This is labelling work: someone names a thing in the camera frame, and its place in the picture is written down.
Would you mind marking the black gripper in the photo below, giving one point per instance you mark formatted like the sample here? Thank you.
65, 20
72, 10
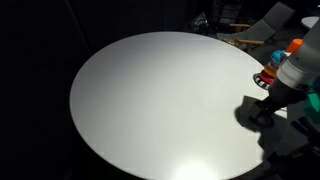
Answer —
285, 95

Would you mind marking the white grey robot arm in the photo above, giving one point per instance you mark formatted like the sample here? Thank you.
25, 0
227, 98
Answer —
305, 53

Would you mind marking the small red object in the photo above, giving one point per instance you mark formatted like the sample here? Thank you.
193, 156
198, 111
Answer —
260, 81

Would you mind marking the wooden stick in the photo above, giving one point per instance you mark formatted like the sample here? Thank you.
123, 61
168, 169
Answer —
250, 41
240, 25

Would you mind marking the grey reclining chair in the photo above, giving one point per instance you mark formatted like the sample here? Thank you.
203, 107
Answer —
263, 25

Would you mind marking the small white round table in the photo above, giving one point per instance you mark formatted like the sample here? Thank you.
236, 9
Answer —
310, 21

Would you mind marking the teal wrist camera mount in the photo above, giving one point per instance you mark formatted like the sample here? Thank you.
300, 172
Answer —
313, 100

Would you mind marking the orange toy stacking post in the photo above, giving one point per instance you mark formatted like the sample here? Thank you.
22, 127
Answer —
294, 45

